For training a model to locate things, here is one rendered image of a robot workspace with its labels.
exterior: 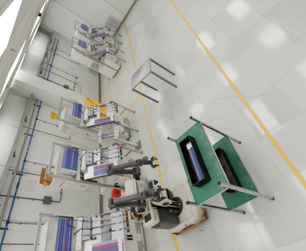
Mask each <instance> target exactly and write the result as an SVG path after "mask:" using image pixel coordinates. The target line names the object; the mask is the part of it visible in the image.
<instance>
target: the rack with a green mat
mask: <svg viewBox="0 0 306 251"><path fill-rule="evenodd" d="M190 119H191V120H193V121H195V122H196V123H195V124H194V125H193V126H192V127H191V128H189V129H188V130H187V131H186V132H185V133H184V134H182V135H181V136H180V137H179V138H178V139H174V138H171V137H169V136H168V137H167V139H168V140H170V141H173V142H175V143H176V145H177V148H178V151H179V155H180V158H181V161H182V164H183V167H184V170H185V173H186V176H187V179H188V182H189V185H190V189H191V192H192V195H193V198H194V201H195V202H191V201H187V202H186V205H191V206H197V207H203V208H209V209H215V210H221V211H227V212H233V213H239V214H245V211H240V210H235V209H237V208H239V207H241V206H243V205H245V204H246V203H248V202H250V201H252V200H254V199H256V198H258V197H262V198H266V199H270V200H275V198H274V197H272V196H268V195H265V194H261V193H260V191H259V190H258V188H257V186H256V184H255V182H254V181H253V179H252V177H251V175H250V173H249V172H248V170H247V168H246V166H245V165H244V163H243V161H242V159H241V157H240V156H239V154H238V152H237V150H236V148H235V147H234V145H233V143H232V141H231V140H233V141H235V142H236V143H238V144H241V142H240V141H238V140H236V139H235V138H233V137H231V136H229V135H227V134H225V133H223V132H221V131H219V130H217V129H215V128H213V127H211V126H210V125H208V124H206V123H204V122H202V121H200V120H198V119H196V118H194V117H192V116H190ZM203 126H205V127H207V128H209V129H211V130H213V131H215V132H217V133H219V134H221V135H223V136H224V137H223V138H222V139H220V140H219V141H218V142H216V143H215V144H214V145H212V144H211V142H210V140H209V137H208V135H207V133H206V131H205V129H204V127H203ZM188 135H189V136H192V137H194V138H195V140H196V143H197V145H198V148H199V150H200V153H201V155H202V158H203V160H204V163H205V165H206V168H207V170H208V173H209V175H210V178H211V181H209V182H208V183H206V184H204V185H203V186H201V187H200V188H199V187H195V186H193V185H192V183H191V180H190V176H189V173H188V170H187V167H186V164H185V161H184V158H183V155H182V152H181V149H180V146H179V142H181V141H182V140H183V139H184V138H185V137H187V136H188ZM217 148H221V149H223V150H224V152H225V153H226V155H227V157H228V159H229V161H230V163H231V165H232V167H233V169H234V171H235V173H236V175H237V177H238V179H239V181H240V183H241V185H242V188H241V187H238V186H234V185H231V184H230V183H229V181H228V178H227V176H226V174H225V172H224V170H223V168H222V166H221V164H220V161H219V159H218V157H217V155H216V153H215V150H216V149H217ZM229 188H230V189H233V190H237V191H235V192H233V193H228V192H226V190H227V189H229ZM219 194H221V195H222V197H223V200H224V202H225V204H226V207H227V208H224V207H218V206H213V205H207V204H204V203H205V202H207V201H208V200H210V199H212V198H213V197H215V196H217V195H219Z"/></svg>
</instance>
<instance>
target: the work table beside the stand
mask: <svg viewBox="0 0 306 251"><path fill-rule="evenodd" d="M151 61H152V62H153V63H155V64H156V65H158V66H159V67H161V68H163V69H164V70H166V71H167V72H169V73H171V74H172V75H174V76H175V73H173V72H172V71H170V70H169V69H167V68H165V67H164V66H162V65H161V64H159V63H158V62H156V61H155V60H153V59H152V58H148V59H147V60H146V61H145V62H144V63H143V64H142V66H141V67H140V68H139V69H138V70H137V71H136V72H135V73H134V74H133V75H132V76H131V90H132V91H134V92H136V93H138V94H140V95H142V96H144V97H146V98H148V99H150V100H152V101H154V102H156V103H159V101H157V100H155V99H153V98H151V97H149V96H147V95H145V94H143V93H141V92H139V91H138V90H136V89H134V88H135V87H136V86H137V85H139V84H140V83H142V84H144V85H146V86H148V87H149V88H151V89H153V90H155V91H158V90H157V89H156V88H154V87H152V86H150V85H148V84H147V83H145V82H143V80H144V79H145V78H146V77H147V76H148V75H149V74H150V73H151V74H153V75H155V76H156V77H158V78H160V79H161V80H163V81H165V82H167V83H168V84H170V85H172V86H173V87H175V88H177V86H176V85H175V84H173V83H171V82H170V81H168V80H166V79H165V78H163V77H161V76H160V75H158V74H156V73H155V72H153V71H151Z"/></svg>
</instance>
